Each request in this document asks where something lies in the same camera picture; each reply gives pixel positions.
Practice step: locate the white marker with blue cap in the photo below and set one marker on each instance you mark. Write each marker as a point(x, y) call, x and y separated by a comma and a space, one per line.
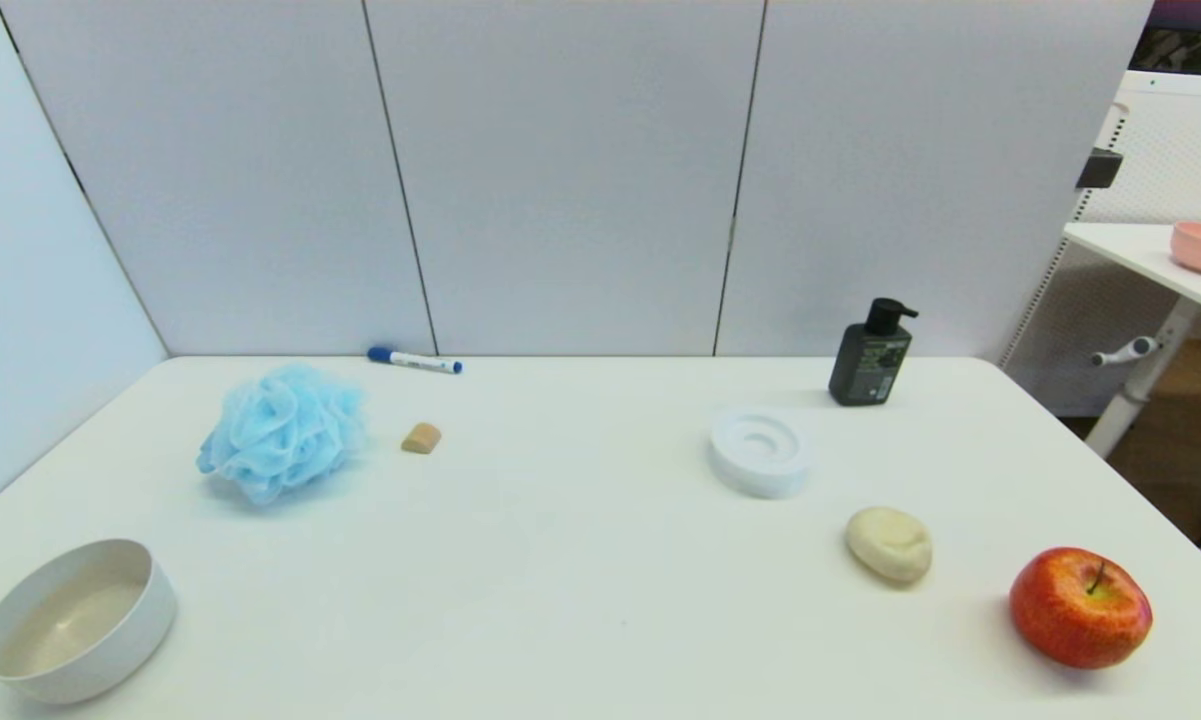
point(415, 361)

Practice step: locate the white side table top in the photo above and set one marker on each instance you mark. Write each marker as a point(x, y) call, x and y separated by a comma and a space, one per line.
point(1130, 250)

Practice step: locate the small tan cork block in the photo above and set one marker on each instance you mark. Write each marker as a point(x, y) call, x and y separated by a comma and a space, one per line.
point(421, 439)

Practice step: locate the cream oval soap bar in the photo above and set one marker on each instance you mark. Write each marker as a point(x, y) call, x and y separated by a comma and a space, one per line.
point(890, 545)

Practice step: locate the white perforated panel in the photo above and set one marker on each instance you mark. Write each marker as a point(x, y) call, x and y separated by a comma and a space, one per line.
point(1180, 150)

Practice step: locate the white side table leg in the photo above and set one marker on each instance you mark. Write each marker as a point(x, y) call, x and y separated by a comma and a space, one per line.
point(1145, 385)

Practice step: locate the light blue mesh bath loofah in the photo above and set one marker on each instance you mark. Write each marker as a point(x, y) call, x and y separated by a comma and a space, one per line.
point(280, 430)

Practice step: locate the black pump dispenser bottle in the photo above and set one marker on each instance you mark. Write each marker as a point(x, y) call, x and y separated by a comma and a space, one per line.
point(868, 370)

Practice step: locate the red apple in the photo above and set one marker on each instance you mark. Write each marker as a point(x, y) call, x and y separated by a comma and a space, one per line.
point(1075, 615)

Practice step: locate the white round soap dish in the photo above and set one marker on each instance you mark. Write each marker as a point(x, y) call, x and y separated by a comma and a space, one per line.
point(742, 472)

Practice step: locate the black box on panel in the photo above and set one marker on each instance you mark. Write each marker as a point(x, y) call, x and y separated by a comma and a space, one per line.
point(1099, 169)

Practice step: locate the white bowl with brown inside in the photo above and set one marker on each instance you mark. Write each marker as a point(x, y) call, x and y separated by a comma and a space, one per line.
point(70, 620)

